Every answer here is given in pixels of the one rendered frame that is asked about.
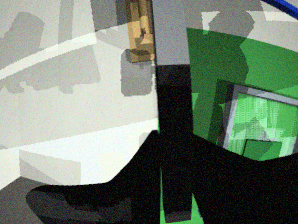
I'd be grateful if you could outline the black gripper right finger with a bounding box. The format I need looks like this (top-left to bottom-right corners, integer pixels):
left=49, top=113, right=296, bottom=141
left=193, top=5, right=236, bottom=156
left=193, top=133, right=298, bottom=224

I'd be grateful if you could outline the green flat mat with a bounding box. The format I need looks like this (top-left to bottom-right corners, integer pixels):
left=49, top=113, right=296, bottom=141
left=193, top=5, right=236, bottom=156
left=160, top=28, right=298, bottom=224

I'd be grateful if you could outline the red putter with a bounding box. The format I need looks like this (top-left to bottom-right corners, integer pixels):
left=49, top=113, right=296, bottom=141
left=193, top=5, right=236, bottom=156
left=149, top=0, right=194, bottom=222

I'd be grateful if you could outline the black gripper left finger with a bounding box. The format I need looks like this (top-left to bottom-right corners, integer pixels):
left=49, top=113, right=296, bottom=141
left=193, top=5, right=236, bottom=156
left=25, top=129, right=161, bottom=224

